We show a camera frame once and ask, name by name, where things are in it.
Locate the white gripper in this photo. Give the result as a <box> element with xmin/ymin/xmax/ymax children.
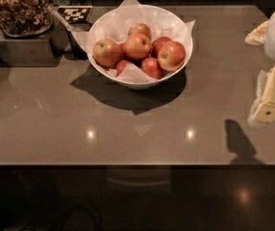
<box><xmin>244</xmin><ymin>13</ymin><xmax>275</xmax><ymax>128</ymax></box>

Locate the red yellow apple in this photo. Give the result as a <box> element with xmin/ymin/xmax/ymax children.
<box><xmin>158</xmin><ymin>40</ymin><xmax>186</xmax><ymax>72</ymax></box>

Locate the dark red hidden apple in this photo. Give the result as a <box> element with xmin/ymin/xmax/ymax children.
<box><xmin>151</xmin><ymin>37</ymin><xmax>171</xmax><ymax>58</ymax></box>

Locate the white paper bowl liner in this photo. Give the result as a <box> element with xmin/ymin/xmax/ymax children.
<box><xmin>70</xmin><ymin>0</ymin><xmax>196</xmax><ymax>84</ymax></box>

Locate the front right red apple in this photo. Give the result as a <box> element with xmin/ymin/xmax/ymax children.
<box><xmin>140</xmin><ymin>57</ymin><xmax>163</xmax><ymax>80</ymax></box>

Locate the white bowl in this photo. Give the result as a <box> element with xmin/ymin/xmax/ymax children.
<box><xmin>85</xmin><ymin>4</ymin><xmax>194</xmax><ymax>90</ymax></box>

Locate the centre red apple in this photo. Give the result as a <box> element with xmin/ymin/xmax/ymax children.
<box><xmin>123</xmin><ymin>33</ymin><xmax>152</xmax><ymax>61</ymax></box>

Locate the back red apple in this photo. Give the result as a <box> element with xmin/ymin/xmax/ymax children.
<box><xmin>128</xmin><ymin>23</ymin><xmax>152</xmax><ymax>39</ymax></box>

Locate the front left small apple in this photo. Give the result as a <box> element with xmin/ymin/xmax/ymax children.
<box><xmin>115</xmin><ymin>60</ymin><xmax>131</xmax><ymax>76</ymax></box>

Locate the left front red apple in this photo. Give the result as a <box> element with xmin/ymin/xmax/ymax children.
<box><xmin>92</xmin><ymin>38</ymin><xmax>123</xmax><ymax>68</ymax></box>

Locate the black white marker tag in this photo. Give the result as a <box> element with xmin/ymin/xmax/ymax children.
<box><xmin>57</xmin><ymin>6</ymin><xmax>93</xmax><ymax>23</ymax></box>

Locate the grey metal box stand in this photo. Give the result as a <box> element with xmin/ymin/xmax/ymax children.
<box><xmin>0</xmin><ymin>20</ymin><xmax>69</xmax><ymax>67</ymax></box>

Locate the glass jar of nuts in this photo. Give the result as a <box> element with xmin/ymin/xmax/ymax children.
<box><xmin>0</xmin><ymin>0</ymin><xmax>53</xmax><ymax>38</ymax></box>

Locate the metal scoop with handle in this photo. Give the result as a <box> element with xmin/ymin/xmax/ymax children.
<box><xmin>48</xmin><ymin>5</ymin><xmax>92</xmax><ymax>60</ymax></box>

